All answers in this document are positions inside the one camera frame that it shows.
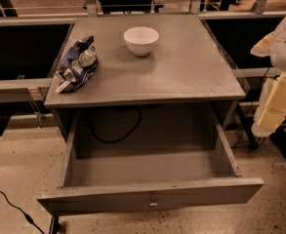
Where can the grey top drawer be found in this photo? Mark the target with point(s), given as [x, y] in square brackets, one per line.
[148, 159]

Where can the black post on floor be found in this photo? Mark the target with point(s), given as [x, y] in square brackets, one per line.
[54, 225]

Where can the white ceramic bowl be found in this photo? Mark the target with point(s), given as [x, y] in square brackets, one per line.
[141, 40]

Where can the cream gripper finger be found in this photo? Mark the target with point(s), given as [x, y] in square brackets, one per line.
[272, 109]

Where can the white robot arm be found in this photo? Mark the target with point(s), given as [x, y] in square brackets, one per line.
[274, 46]

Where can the blue crumpled chip bag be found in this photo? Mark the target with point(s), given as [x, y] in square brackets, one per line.
[77, 66]

